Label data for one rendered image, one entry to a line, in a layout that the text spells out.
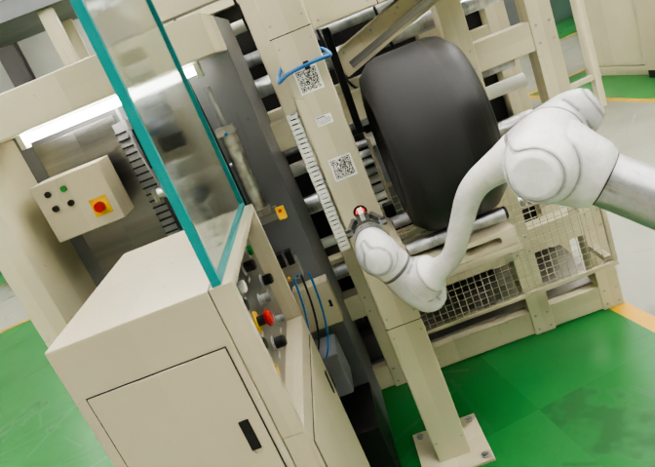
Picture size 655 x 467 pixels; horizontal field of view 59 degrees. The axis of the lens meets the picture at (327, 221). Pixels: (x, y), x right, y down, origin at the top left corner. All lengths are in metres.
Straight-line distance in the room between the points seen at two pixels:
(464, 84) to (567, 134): 0.67
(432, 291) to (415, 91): 0.56
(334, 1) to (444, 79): 0.55
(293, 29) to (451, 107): 0.52
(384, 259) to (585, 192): 0.56
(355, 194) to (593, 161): 0.96
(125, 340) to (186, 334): 0.12
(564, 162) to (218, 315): 0.68
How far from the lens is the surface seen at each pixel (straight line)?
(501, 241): 1.91
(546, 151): 1.03
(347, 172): 1.84
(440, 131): 1.65
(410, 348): 2.10
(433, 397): 2.23
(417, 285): 1.52
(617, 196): 1.10
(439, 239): 1.87
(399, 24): 2.21
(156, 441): 1.32
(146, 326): 1.19
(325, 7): 2.05
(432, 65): 1.73
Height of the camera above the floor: 1.63
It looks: 17 degrees down
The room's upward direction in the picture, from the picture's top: 22 degrees counter-clockwise
